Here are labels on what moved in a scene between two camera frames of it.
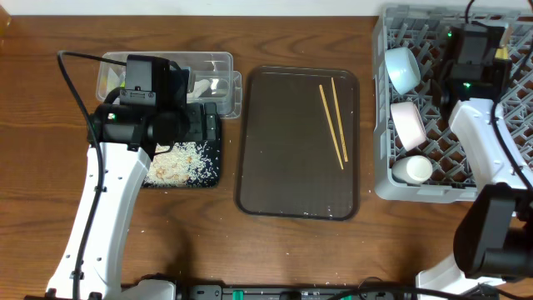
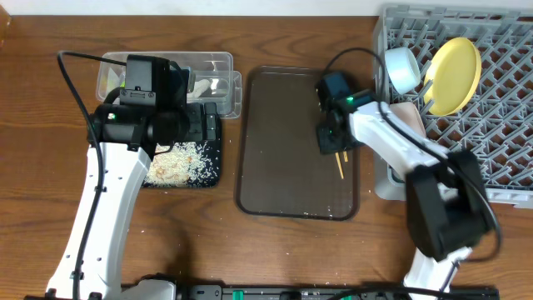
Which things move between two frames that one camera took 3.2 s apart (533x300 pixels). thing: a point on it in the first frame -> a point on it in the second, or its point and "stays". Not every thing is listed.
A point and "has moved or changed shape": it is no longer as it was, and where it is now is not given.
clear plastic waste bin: x=216 y=80 stays
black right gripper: x=475 y=67 -> x=333 y=144
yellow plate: x=501 y=53 has moved or changed shape
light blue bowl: x=404 y=68 stays
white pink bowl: x=410 y=124 stays
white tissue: x=200 y=86 stays
